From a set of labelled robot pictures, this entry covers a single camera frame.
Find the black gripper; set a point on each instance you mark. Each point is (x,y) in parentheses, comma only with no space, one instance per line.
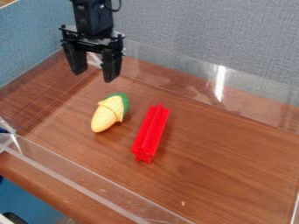
(109,43)

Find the yellow toy corn cob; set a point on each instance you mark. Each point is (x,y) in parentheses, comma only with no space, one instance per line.
(111,112)

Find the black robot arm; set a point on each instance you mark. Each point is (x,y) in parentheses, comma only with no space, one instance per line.
(93,35)

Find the red star-shaped plastic block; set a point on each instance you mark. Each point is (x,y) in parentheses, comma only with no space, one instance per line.
(150,134)

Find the clear acrylic corner bracket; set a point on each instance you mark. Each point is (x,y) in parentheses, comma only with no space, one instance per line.
(94,60)

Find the clear acrylic left bracket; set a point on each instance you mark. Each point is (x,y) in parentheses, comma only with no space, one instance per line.
(8,137)

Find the clear acrylic back wall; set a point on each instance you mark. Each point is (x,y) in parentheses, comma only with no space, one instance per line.
(249,95)

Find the clear acrylic wall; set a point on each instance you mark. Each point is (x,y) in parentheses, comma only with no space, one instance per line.
(249,95)
(76,190)

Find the clear acrylic front wall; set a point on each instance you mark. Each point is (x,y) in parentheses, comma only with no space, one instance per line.
(76,190)

